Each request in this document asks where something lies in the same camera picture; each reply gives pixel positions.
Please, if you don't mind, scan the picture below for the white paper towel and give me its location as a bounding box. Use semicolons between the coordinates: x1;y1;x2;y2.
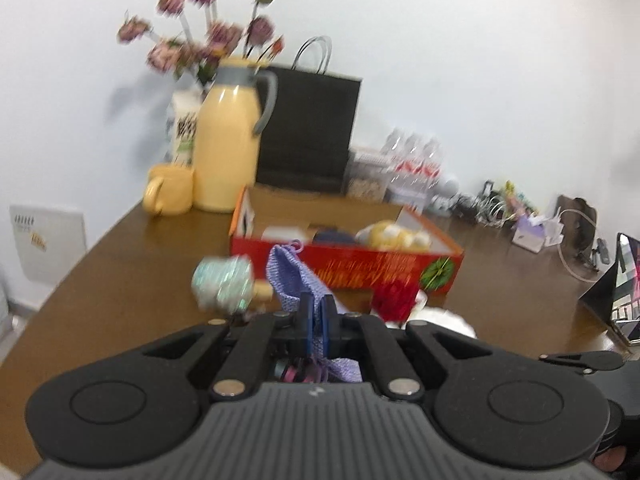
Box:
406;290;476;338

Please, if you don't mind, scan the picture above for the dark blue fabric item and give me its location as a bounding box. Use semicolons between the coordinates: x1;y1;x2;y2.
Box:
312;229;358;246

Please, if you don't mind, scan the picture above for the white box in carton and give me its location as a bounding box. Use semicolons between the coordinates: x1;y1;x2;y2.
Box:
260;226;312;244

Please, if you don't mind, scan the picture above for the red orange cardboard box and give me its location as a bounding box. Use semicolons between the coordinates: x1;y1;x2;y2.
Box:
230;186;464;322

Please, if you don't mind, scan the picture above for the laptop screen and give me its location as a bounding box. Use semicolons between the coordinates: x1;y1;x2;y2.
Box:
579;233;640;346

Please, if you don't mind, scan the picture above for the yellow white plush toy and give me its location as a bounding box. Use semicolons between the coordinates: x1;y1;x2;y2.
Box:
355;221;432;254

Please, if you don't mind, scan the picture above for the clear nut container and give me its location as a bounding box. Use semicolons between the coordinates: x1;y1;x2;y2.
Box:
344;148;392;203

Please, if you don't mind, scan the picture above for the black paper bag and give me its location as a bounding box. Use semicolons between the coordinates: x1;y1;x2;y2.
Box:
256;36;361;194

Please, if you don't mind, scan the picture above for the water bottle middle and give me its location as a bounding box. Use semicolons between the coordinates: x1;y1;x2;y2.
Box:
398;133;426;211

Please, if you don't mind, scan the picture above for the water bottle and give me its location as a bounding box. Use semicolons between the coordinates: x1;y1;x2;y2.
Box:
420;136;444;198
398;133;426;211
381;128;406;171

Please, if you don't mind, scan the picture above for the water bottle right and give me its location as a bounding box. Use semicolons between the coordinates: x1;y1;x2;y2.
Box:
420;136;444;198

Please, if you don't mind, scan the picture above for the water bottle left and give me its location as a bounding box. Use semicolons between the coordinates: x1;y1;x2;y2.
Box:
381;128;406;171

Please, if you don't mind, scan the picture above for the yellow mug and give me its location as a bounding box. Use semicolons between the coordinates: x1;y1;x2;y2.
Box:
142;164;194;216

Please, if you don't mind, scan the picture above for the purple tissue box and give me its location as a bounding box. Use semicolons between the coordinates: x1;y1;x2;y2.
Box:
512;216;564;254

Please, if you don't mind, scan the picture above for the yellow thermos jug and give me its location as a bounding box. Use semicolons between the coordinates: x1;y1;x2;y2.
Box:
192;56;278;212

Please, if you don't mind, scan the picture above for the white milk carton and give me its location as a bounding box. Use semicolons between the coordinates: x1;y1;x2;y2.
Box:
165;88;203;166

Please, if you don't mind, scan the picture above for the dried pink rose bouquet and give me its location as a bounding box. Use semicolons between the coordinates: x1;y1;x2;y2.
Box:
116;0;284;90

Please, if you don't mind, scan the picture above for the brown bag with cable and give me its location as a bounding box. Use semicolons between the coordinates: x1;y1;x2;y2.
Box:
555;195;600;284

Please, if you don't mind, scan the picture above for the tangled cables pile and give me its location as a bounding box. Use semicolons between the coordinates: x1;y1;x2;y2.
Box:
451;179;539;226

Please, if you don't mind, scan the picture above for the white wall calendar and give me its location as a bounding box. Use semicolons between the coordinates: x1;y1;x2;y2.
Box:
10;205;87;286

